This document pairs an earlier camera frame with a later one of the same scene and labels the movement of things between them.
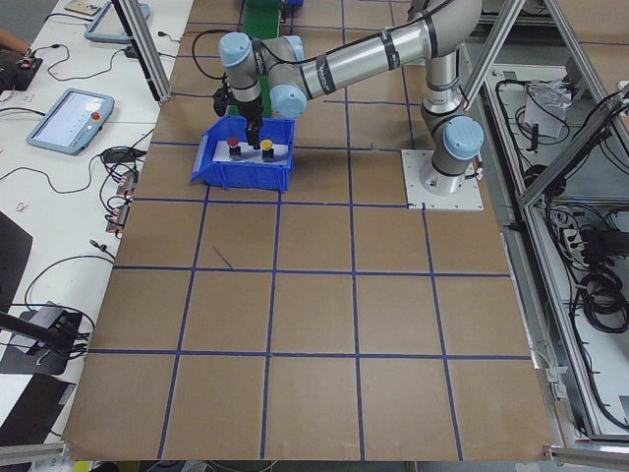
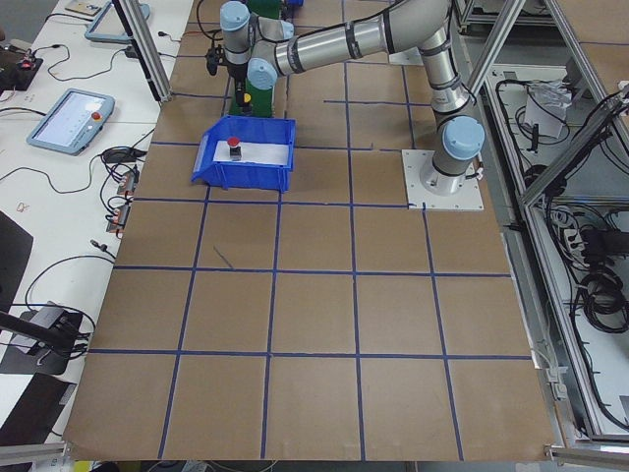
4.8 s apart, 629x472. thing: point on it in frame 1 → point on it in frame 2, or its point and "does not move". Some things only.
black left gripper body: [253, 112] → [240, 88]
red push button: [234, 147] does not move
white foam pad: [249, 153] does not move
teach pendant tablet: [72, 122] does not move
